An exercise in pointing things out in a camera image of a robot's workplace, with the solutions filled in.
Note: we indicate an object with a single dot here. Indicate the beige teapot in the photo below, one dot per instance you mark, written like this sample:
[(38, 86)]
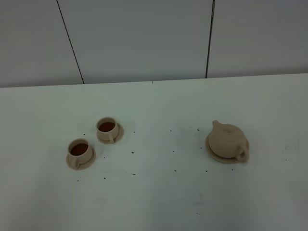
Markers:
[(228, 142)]

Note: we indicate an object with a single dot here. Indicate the beige round teapot tray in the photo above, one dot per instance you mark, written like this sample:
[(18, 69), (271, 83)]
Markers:
[(216, 157)]

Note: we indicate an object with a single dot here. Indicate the beige far teacup with saucer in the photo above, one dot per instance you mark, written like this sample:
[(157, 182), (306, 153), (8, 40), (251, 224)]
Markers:
[(109, 131)]

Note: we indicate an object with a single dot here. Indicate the beige teacup with saucer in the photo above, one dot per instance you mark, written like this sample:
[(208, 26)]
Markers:
[(109, 131), (80, 154)]

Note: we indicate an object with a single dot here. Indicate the beige near teacup with saucer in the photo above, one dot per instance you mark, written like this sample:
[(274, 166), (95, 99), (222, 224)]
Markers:
[(80, 154)]

